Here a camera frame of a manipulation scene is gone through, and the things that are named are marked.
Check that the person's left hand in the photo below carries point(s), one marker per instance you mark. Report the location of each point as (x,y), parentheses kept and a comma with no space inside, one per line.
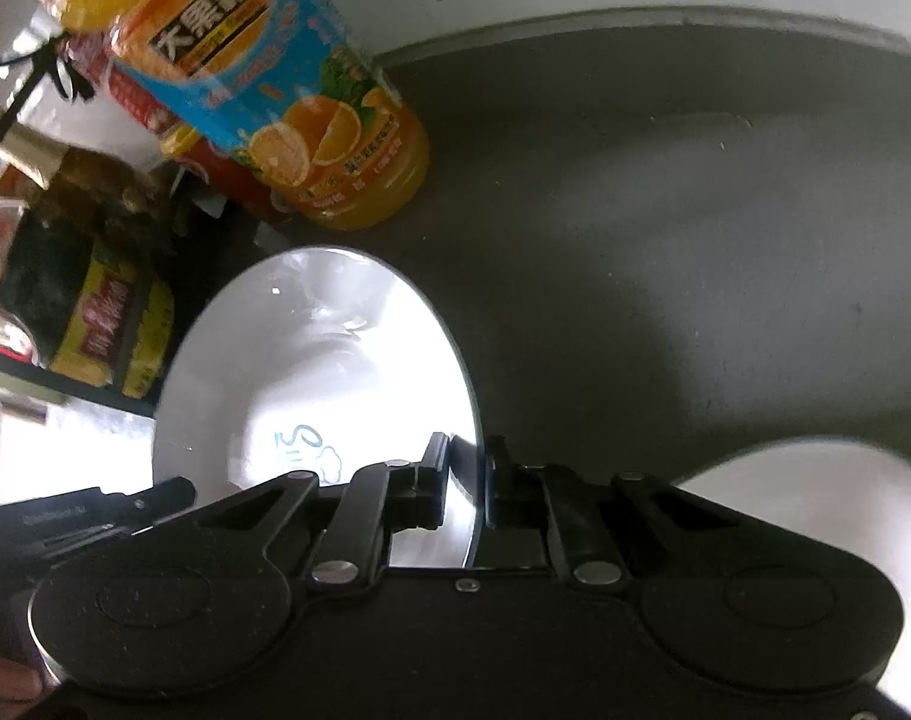
(20,688)

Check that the white plate with Sweet print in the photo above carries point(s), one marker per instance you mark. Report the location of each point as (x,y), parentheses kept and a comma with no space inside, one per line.
(321,359)

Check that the white plate with Barbry print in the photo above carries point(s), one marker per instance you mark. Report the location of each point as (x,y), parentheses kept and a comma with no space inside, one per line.
(850,494)

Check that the red label drink bottle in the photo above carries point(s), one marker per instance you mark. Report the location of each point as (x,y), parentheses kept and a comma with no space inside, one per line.
(88,54)

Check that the dark soy sauce bottle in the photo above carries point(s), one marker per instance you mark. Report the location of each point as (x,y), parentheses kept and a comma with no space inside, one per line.
(84,275)

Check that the orange juice bottle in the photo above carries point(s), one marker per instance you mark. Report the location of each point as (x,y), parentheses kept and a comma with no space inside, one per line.
(277,86)

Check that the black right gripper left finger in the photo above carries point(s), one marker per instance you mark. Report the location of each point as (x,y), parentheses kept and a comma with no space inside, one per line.
(335,537)

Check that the black wire spice rack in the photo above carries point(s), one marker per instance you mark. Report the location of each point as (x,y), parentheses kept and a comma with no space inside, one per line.
(191,231)

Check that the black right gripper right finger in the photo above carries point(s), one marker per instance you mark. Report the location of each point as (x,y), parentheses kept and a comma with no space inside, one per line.
(635,529)

